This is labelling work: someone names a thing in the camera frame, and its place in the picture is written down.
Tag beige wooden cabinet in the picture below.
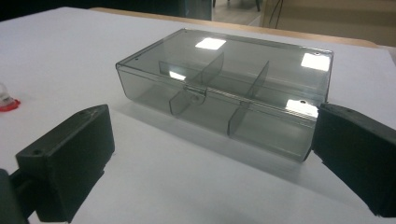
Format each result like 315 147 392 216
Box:
260 0 396 48

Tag small red clear plastic cap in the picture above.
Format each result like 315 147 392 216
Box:
0 82 21 113

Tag transparent grey plastic compartment box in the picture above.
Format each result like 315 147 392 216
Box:
115 28 334 163

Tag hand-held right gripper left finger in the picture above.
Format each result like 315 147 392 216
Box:
15 104 116 224

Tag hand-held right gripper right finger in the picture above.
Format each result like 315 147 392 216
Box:
311 102 396 218

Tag wooden table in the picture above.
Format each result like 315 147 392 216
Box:
90 7 381 49

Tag white board sheet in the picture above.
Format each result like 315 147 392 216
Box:
0 7 396 224

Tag black hanging cable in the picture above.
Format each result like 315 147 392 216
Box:
268 0 285 30

